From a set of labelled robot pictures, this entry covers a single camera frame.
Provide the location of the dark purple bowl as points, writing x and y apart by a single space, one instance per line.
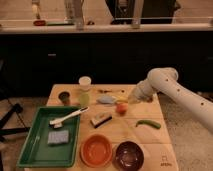
129 156

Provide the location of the yellow banana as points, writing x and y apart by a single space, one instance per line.
121 100

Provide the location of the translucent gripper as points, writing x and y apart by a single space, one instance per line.
135 96

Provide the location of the green plastic tray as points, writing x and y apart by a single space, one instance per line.
48 147

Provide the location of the orange bowl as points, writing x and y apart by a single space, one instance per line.
96 151

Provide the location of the blue sponge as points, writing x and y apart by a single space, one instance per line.
58 137

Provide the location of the dark metal cup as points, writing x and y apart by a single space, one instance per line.
64 97

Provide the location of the light blue cloth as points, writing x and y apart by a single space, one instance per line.
106 99

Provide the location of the red object on counter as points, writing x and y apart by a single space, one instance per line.
39 23

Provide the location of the black tripod stand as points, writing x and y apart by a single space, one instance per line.
11 123

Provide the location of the green pepper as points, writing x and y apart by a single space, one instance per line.
151 123

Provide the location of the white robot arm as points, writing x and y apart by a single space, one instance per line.
165 80

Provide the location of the white plastic cup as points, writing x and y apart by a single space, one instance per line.
85 83

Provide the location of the white dish brush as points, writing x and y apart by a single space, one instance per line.
58 122

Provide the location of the orange fruit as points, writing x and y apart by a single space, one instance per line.
121 108

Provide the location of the translucent green cup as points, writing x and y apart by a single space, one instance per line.
84 99

